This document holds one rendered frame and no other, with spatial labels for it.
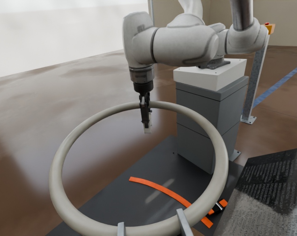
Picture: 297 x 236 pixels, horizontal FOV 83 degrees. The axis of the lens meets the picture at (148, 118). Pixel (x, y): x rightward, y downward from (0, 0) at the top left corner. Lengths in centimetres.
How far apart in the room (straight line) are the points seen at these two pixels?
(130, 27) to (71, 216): 49
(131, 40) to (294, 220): 65
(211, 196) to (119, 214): 115
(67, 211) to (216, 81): 104
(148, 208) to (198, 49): 124
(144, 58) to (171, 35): 11
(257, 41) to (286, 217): 92
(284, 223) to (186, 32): 56
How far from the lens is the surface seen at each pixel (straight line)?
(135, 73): 58
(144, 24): 55
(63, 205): 44
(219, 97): 121
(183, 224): 34
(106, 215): 151
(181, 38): 48
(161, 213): 143
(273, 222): 64
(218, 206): 145
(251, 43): 124
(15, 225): 186
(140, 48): 53
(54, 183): 48
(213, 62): 133
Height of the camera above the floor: 127
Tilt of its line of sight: 31 degrees down
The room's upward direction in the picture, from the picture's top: 7 degrees counter-clockwise
